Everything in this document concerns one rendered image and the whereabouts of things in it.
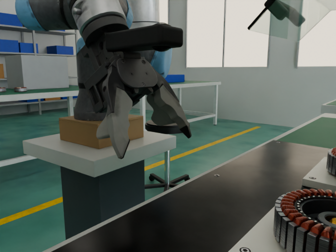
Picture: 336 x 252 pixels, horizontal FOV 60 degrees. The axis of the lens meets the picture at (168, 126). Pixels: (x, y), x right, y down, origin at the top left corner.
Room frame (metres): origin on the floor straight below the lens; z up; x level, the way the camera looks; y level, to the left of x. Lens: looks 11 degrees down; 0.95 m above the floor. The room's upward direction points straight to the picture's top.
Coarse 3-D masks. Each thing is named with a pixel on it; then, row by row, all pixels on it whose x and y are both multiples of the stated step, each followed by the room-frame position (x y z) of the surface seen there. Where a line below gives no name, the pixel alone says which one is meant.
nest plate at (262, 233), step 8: (272, 208) 0.33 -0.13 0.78; (264, 216) 0.31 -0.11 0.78; (272, 216) 0.31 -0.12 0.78; (256, 224) 0.29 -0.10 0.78; (264, 224) 0.29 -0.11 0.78; (272, 224) 0.29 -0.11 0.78; (248, 232) 0.28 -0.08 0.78; (256, 232) 0.28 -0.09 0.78; (264, 232) 0.28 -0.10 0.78; (272, 232) 0.28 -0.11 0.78; (240, 240) 0.26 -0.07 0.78; (248, 240) 0.26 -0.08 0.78; (256, 240) 0.26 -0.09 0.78; (264, 240) 0.26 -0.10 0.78; (272, 240) 0.26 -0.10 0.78; (232, 248) 0.25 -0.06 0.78; (240, 248) 0.25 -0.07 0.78; (248, 248) 0.25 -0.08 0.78; (256, 248) 0.25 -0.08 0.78; (264, 248) 0.25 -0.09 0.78; (272, 248) 0.25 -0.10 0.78; (280, 248) 0.25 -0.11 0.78
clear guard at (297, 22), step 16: (272, 0) 0.42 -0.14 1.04; (288, 0) 0.44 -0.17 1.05; (304, 0) 0.48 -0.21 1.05; (320, 0) 0.51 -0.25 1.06; (272, 16) 0.45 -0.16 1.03; (288, 16) 0.49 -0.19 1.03; (304, 16) 0.53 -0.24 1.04; (320, 16) 0.58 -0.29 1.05; (272, 32) 0.50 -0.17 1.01; (288, 32) 0.55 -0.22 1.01; (304, 32) 0.60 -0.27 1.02
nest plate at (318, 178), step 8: (320, 160) 0.52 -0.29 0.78; (312, 168) 0.48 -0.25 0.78; (320, 168) 0.48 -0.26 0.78; (304, 176) 0.44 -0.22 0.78; (312, 176) 0.44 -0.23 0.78; (320, 176) 0.44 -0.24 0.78; (328, 176) 0.44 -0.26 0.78; (304, 184) 0.43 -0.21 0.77; (312, 184) 0.42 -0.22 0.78; (320, 184) 0.41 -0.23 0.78; (328, 184) 0.41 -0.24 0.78
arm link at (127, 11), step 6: (120, 0) 0.56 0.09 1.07; (126, 0) 0.60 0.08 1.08; (66, 6) 0.57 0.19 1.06; (126, 6) 0.59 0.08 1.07; (66, 12) 0.57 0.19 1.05; (126, 12) 0.59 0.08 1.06; (66, 18) 0.58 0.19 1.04; (72, 18) 0.58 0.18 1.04; (126, 18) 0.59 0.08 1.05; (132, 18) 0.63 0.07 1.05; (72, 24) 0.59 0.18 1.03
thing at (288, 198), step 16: (288, 192) 0.30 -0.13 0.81; (304, 192) 0.29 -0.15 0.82; (320, 192) 0.30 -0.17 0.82; (288, 208) 0.26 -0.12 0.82; (304, 208) 0.28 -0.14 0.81; (320, 208) 0.29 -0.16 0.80; (288, 224) 0.24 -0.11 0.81; (304, 224) 0.23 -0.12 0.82; (320, 224) 0.23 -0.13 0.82; (288, 240) 0.24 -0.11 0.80; (304, 240) 0.22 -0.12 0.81; (320, 240) 0.21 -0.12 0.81
